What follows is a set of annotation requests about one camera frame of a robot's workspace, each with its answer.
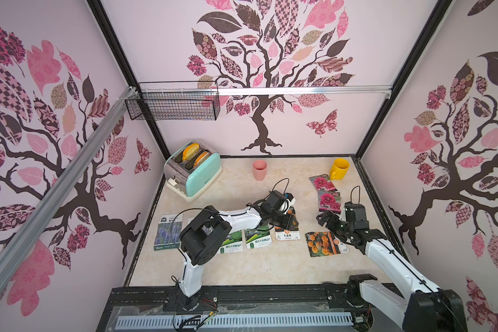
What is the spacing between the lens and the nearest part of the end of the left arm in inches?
28.9

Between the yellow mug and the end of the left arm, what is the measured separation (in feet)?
1.37

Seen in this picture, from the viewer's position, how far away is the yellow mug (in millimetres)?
1057

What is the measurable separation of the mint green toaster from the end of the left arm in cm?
33
